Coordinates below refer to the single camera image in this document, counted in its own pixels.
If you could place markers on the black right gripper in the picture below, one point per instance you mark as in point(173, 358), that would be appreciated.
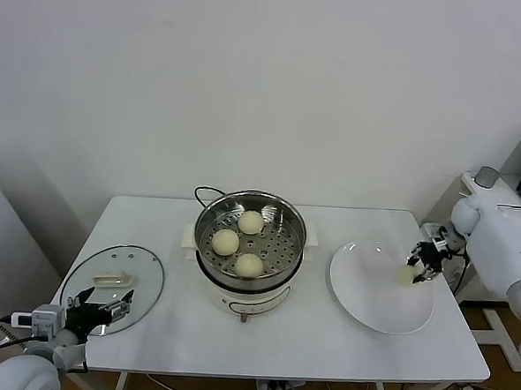
point(430, 255)

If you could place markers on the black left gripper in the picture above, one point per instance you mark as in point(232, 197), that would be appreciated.
point(81, 319)

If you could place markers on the white steamed baozi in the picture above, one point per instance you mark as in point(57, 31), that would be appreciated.
point(249, 265)
point(225, 242)
point(251, 223)
point(405, 275)

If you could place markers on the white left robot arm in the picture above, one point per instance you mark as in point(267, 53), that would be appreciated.
point(19, 377)

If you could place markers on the stainless steel steamer basket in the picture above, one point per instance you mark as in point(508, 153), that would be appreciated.
point(279, 253)

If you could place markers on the white round plate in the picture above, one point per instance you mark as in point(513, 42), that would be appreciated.
point(369, 290)

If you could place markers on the grey cylindrical speaker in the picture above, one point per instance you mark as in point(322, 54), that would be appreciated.
point(486, 178)

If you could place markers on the white grey cabinet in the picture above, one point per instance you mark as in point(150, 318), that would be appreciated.
point(0, 250)

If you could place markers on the cream electric cooker pot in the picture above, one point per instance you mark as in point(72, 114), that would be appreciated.
point(254, 298)

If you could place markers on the white power strip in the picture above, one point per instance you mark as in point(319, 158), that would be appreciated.
point(275, 388)

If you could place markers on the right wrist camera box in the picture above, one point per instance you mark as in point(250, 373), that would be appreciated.
point(439, 239)

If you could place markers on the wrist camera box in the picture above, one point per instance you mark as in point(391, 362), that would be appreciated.
point(40, 320)
point(439, 239)

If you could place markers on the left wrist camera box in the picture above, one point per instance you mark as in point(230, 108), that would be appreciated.
point(40, 320)

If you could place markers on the white table frame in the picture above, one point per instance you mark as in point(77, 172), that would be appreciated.
point(121, 381)

